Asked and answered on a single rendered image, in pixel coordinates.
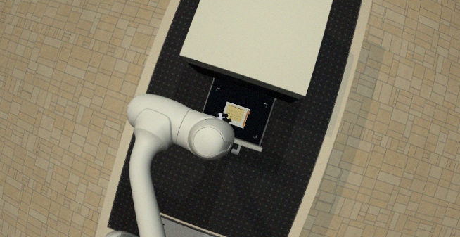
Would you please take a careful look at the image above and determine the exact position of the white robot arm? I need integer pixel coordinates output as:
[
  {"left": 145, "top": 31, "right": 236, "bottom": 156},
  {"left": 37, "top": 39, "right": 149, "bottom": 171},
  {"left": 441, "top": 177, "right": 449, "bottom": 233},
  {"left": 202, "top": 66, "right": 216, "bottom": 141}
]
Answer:
[{"left": 105, "top": 94, "right": 235, "bottom": 237}]

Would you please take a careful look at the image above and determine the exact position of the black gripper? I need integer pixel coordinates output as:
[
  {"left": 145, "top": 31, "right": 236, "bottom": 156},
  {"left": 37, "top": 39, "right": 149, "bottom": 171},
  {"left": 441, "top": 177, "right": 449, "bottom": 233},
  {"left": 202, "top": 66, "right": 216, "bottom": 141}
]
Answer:
[{"left": 216, "top": 112, "right": 233, "bottom": 154}]

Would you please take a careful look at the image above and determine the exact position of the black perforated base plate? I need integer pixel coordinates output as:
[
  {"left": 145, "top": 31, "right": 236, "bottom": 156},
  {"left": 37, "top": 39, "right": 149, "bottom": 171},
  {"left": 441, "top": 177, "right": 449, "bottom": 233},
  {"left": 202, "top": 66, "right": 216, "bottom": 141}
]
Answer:
[{"left": 107, "top": 0, "right": 362, "bottom": 237}]

